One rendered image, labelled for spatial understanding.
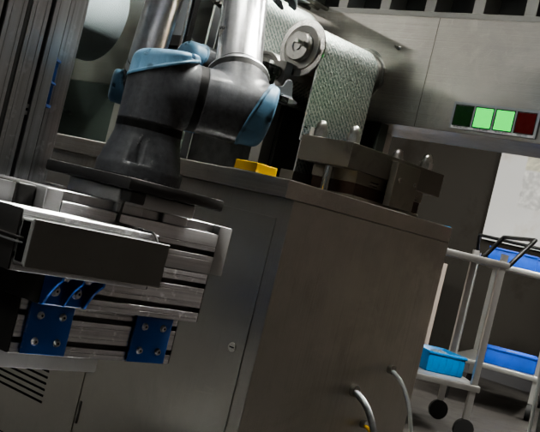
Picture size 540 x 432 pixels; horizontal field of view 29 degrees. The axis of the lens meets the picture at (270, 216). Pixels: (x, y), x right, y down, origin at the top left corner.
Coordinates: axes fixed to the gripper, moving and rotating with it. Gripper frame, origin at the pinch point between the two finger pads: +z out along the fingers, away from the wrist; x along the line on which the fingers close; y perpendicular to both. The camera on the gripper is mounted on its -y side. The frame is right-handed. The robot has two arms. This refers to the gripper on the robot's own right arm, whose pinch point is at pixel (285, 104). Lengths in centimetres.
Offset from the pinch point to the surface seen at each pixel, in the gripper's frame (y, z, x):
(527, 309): -46, 576, 224
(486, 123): 8, 40, -31
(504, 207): 30, 573, 264
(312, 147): -8.7, 4.1, -8.0
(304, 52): 14.3, 5.5, 2.9
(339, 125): -0.2, 21.7, -0.3
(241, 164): -17.6, -18.9, -8.6
